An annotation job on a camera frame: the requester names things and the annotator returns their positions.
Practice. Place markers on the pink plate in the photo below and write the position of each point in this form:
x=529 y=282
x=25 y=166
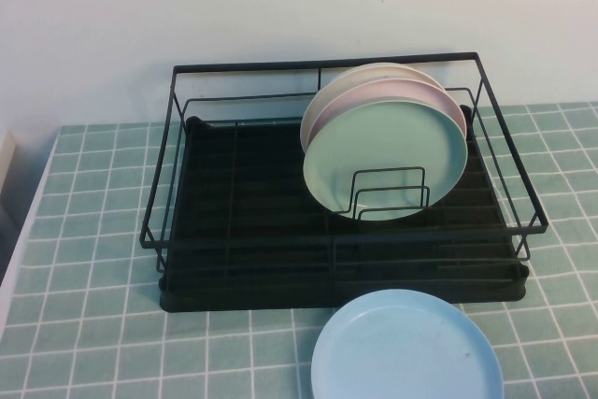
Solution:
x=374 y=90

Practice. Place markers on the light blue plate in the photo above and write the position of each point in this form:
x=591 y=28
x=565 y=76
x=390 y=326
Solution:
x=406 y=352

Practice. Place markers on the teal green plate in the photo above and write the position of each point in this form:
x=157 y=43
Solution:
x=388 y=151

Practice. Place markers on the cream plate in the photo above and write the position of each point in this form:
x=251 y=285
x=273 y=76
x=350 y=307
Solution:
x=355 y=74

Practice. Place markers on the black plastic drip tray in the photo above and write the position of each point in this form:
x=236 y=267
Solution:
x=261 y=175

